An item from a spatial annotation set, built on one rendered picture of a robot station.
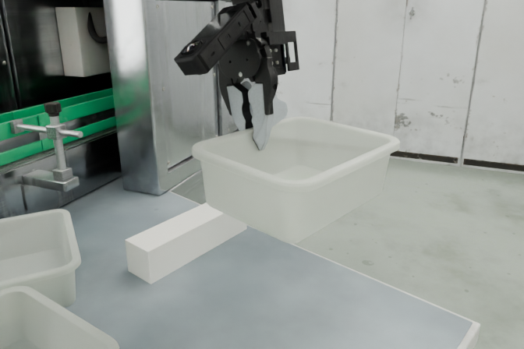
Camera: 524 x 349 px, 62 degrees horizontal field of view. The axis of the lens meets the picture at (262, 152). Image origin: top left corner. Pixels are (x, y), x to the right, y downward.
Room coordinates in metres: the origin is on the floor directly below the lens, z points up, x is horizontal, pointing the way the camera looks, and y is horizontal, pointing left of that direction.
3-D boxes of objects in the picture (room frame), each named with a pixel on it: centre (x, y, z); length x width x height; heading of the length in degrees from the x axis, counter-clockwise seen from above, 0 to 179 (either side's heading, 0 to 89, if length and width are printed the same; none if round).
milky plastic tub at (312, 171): (0.51, -0.04, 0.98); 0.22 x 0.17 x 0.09; 137
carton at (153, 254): (0.72, 0.13, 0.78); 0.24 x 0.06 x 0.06; 141
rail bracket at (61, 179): (0.80, 0.41, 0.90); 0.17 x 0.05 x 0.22; 68
